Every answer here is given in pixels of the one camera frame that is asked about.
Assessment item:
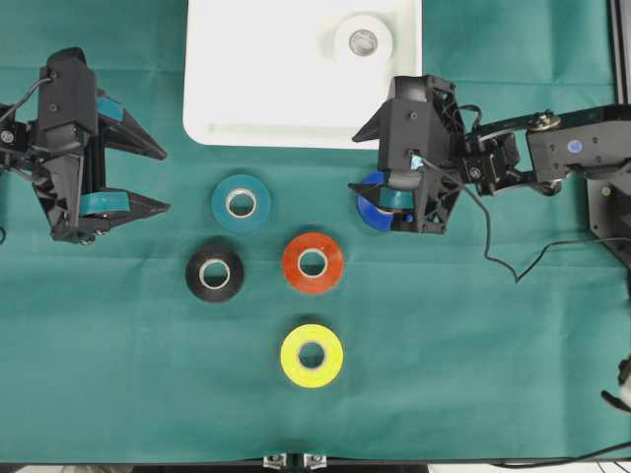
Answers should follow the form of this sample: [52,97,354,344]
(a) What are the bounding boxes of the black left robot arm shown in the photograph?
[1,90,170,244]

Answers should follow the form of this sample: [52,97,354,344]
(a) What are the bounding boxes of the black tape roll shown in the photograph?
[185,241,245,304]

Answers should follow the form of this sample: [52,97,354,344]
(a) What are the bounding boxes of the silver table clamp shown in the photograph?
[262,453,288,470]
[303,453,327,471]

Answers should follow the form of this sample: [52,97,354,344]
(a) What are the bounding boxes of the black cable at bottom edge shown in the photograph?
[485,439,631,468]

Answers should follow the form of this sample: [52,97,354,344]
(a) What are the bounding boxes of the silver right table clamp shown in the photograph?
[303,453,327,471]

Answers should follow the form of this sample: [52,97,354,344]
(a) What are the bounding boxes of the black right camera cable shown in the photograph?
[416,155,607,284]

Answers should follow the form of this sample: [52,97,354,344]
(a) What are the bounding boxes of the red tape roll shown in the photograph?
[282,232,344,295]

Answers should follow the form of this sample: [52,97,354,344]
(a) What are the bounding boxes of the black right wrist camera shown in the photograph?
[378,75,451,190]

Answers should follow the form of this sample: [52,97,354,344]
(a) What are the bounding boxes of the white plastic tray case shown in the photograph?
[182,1,423,149]

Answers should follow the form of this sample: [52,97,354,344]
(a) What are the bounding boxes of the black white object at edge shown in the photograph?
[600,357,630,413]

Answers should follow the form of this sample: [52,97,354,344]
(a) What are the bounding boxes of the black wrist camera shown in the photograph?
[378,75,451,190]
[36,47,98,154]

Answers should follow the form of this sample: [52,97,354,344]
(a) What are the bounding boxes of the silver left table clamp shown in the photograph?
[262,453,288,470]

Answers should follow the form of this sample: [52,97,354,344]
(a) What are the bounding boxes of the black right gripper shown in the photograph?
[352,79,463,234]

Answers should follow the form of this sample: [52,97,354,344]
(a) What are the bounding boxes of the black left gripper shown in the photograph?
[29,89,170,244]

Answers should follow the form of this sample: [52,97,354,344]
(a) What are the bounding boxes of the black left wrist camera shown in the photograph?
[36,47,98,154]

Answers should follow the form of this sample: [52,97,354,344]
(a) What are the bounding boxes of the aluminium frame rail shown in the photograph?
[607,0,631,104]

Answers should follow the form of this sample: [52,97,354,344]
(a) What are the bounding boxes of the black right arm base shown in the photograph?
[587,171,630,270]

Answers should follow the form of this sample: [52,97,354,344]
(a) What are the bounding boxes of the teal tape roll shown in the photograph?
[211,173,272,234]

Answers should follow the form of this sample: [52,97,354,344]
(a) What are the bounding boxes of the yellow tape roll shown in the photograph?
[280,324,344,388]

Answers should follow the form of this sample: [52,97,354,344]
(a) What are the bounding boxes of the white tape roll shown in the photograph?
[332,14,394,70]

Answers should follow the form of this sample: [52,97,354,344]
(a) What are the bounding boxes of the green table cloth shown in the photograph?
[1,1,630,463]

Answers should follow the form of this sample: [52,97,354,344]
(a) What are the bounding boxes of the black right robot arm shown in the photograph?
[350,75,630,234]

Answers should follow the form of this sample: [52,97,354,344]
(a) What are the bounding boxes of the blue tape roll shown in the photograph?
[357,171,393,232]

